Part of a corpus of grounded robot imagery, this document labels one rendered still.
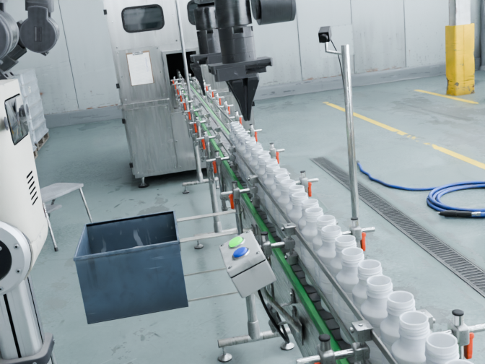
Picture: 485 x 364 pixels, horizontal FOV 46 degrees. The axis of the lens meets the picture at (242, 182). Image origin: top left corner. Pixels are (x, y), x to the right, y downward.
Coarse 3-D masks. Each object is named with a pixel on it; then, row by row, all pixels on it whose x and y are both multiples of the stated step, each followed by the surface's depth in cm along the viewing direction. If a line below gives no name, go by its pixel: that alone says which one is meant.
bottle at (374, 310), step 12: (372, 276) 88; (384, 276) 87; (372, 288) 85; (384, 288) 85; (372, 300) 86; (384, 300) 85; (372, 312) 86; (384, 312) 85; (372, 324) 86; (372, 348) 87; (372, 360) 88
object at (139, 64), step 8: (128, 56) 563; (136, 56) 564; (144, 56) 565; (128, 64) 564; (136, 64) 566; (144, 64) 567; (136, 72) 567; (144, 72) 568; (152, 72) 570; (136, 80) 569; (144, 80) 570; (152, 80) 570
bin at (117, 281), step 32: (96, 224) 198; (128, 224) 200; (160, 224) 202; (96, 256) 170; (128, 256) 171; (160, 256) 173; (96, 288) 172; (128, 288) 174; (160, 288) 176; (96, 320) 175
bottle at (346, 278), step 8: (344, 248) 99; (352, 248) 99; (360, 248) 98; (344, 256) 97; (352, 256) 96; (360, 256) 96; (344, 264) 97; (352, 264) 96; (344, 272) 98; (352, 272) 97; (336, 280) 99; (344, 280) 97; (352, 280) 96; (344, 288) 97; (352, 288) 96; (344, 304) 98; (344, 312) 99; (344, 320) 99; (352, 320) 98; (344, 336) 100; (352, 336) 99
